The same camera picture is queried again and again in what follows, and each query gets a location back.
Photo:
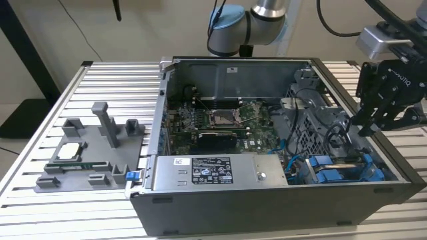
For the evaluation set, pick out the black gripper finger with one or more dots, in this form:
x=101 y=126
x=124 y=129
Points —
x=411 y=117
x=369 y=82

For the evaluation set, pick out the hard disk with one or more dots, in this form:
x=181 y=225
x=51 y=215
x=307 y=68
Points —
x=324 y=165

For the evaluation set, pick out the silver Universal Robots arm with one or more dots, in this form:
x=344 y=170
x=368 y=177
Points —
x=229 y=37

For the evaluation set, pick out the grey metal disk bay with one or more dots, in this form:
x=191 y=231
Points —
x=309 y=135

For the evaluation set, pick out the black RAM slot bank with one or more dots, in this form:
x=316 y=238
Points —
x=216 y=102

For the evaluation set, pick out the green motherboard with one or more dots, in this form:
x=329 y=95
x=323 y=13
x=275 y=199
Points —
x=260 y=140

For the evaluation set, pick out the white case sticker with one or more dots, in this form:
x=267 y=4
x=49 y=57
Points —
x=232 y=70

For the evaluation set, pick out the CPU socket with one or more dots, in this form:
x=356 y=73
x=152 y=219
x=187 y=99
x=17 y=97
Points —
x=221 y=120

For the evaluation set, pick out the thin metal locking lever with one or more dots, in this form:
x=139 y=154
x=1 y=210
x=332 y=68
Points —
x=204 y=105

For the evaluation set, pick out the black graphics card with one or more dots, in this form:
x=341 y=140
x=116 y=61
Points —
x=216 y=143

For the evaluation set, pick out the dark grey PC case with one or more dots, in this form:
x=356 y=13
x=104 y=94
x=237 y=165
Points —
x=233 y=212

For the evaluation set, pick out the silver power supply unit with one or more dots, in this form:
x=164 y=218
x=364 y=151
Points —
x=167 y=175

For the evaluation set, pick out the blue case latch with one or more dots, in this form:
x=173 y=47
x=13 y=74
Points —
x=132 y=175

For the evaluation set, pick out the grey parts rack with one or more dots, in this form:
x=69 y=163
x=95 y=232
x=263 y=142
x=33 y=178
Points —
x=96 y=150

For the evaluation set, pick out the green RAM stick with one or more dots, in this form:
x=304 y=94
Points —
x=88 y=165

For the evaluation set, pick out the silver CPU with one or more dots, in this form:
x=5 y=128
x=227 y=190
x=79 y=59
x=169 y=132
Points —
x=69 y=151

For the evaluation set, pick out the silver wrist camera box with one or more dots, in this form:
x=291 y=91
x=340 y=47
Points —
x=373 y=42

